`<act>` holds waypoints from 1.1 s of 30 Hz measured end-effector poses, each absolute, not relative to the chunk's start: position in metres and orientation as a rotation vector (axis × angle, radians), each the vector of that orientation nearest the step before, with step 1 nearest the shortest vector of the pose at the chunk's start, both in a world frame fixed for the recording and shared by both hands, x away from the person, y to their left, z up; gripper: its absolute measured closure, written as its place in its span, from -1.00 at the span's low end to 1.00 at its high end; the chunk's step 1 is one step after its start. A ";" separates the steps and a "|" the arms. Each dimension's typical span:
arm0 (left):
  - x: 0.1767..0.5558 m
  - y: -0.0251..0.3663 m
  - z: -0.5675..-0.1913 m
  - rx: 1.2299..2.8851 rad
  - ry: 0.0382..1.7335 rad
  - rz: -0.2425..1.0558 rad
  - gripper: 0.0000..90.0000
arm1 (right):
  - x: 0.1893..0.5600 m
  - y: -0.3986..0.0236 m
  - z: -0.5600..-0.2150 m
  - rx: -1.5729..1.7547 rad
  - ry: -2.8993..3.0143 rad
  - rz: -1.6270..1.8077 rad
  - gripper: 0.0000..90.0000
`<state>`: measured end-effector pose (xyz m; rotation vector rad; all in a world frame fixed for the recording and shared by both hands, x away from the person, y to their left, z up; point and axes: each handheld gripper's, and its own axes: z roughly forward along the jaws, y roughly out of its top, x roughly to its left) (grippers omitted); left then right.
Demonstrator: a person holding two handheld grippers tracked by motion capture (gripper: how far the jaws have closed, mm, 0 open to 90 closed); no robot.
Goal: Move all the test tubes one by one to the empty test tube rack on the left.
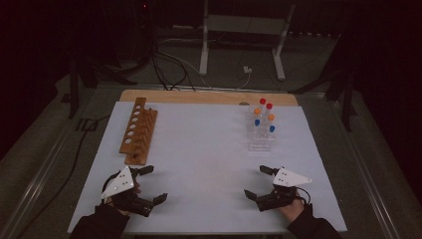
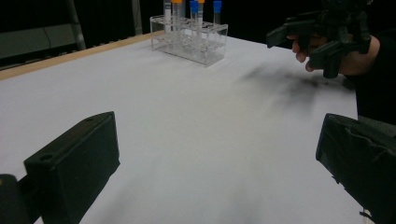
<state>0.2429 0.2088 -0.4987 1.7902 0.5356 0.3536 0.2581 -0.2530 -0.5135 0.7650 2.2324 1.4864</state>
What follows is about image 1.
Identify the clear plastic tube rack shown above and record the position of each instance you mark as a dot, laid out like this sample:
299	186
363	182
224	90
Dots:
262	144

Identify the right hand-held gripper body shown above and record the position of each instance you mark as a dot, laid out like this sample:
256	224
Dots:
290	179

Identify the person's left hand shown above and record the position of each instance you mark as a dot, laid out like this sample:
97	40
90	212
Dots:
137	191

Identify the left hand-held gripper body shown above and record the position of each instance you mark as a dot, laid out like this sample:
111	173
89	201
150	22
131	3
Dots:
117	185

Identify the wooden test tube rack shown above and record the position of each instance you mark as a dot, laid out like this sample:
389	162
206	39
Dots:
141	132

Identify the black stand legs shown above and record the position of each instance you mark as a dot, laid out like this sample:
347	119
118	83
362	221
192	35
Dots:
73	96
347	106

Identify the aluminium floor rail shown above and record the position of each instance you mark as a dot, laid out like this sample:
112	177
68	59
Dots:
33	189
371	186

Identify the orange capped clear test tube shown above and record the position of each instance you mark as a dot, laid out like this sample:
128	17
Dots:
271	117
257	111

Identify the white table mat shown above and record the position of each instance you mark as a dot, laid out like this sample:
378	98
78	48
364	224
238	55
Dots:
205	166

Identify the white metal stand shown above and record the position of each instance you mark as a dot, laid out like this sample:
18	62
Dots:
245	24

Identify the red capped clear test tube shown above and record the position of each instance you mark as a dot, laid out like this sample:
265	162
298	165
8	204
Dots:
262	101
269	106

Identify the person's right hand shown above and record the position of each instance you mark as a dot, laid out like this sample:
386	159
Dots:
292	210

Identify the white plug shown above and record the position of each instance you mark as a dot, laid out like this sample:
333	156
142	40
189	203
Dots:
247	69

